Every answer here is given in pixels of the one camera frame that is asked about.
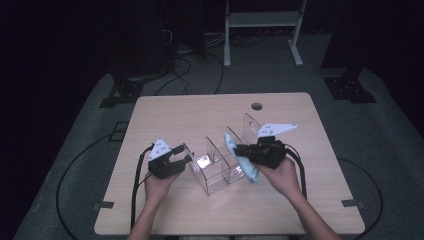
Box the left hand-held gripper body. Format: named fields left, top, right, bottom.
left=147, top=138, right=188, bottom=180

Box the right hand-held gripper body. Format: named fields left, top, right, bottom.
left=248, top=123, right=299, bottom=170

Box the light blue cleaning cloth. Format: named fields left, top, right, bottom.
left=223, top=132, right=261, bottom=185

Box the clear acrylic divided organizer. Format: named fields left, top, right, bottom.
left=182, top=112, right=264, bottom=197

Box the person's right hand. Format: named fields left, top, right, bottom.
left=256, top=156, right=303, bottom=199

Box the dark tape strip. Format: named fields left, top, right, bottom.
left=341, top=198, right=365, bottom=208
left=92, top=200, right=115, bottom=212

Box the grey floor mat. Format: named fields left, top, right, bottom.
left=13, top=33, right=424, bottom=240

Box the black stand base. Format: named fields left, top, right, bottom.
left=323, top=68, right=378, bottom=104
left=99, top=71, right=168, bottom=109

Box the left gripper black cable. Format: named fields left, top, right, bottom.
left=130, top=143, right=156, bottom=231

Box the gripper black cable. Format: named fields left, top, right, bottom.
left=130, top=143, right=156, bottom=231
left=283, top=143, right=308, bottom=199

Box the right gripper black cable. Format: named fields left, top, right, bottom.
left=283, top=143, right=308, bottom=199

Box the tangle of black cables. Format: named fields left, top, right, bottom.
left=229, top=33, right=264, bottom=48

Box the black floor cable loop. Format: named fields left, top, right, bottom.
left=55, top=133, right=116, bottom=240
left=336, top=157, right=386, bottom=240

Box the white floor cable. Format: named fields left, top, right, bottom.
left=203, top=31, right=228, bottom=48

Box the white metal stand frame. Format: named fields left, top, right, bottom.
left=223, top=0, right=308, bottom=69

